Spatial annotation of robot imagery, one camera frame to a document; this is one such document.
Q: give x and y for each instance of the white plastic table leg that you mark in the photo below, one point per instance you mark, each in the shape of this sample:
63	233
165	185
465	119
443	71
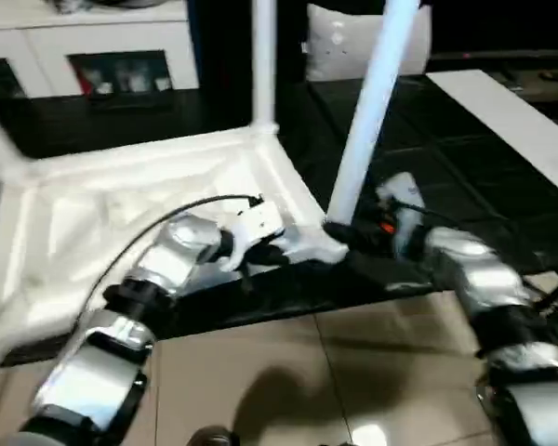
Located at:
2	144
264	60
372	116

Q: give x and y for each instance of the black work mat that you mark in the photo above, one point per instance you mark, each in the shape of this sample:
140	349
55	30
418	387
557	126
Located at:
446	153

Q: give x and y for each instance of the white glass-door cabinet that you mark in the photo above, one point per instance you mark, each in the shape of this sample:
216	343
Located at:
121	32

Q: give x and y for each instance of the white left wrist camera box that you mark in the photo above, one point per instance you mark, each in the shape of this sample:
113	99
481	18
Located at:
260	223

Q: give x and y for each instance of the black box with yellow label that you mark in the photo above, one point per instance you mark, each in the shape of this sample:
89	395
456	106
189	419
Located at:
223	56

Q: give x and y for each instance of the grey cushion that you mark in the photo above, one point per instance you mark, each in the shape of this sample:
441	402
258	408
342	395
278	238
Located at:
414	42

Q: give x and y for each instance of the white flat board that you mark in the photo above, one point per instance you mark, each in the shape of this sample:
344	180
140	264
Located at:
516	125

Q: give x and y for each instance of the white cup behind glass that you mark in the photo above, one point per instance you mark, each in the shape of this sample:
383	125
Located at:
160	83

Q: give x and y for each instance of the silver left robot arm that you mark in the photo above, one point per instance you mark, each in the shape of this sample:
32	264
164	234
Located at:
176	260

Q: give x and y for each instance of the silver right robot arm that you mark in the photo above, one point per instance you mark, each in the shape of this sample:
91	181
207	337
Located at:
483	279

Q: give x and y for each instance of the white plastic table top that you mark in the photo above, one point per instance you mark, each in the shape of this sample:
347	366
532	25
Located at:
97	186

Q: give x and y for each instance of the dark low tv cabinet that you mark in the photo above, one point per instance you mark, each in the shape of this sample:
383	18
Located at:
539	79

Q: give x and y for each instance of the red bottle behind glass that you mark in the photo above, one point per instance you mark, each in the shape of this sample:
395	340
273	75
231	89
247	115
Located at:
81	76

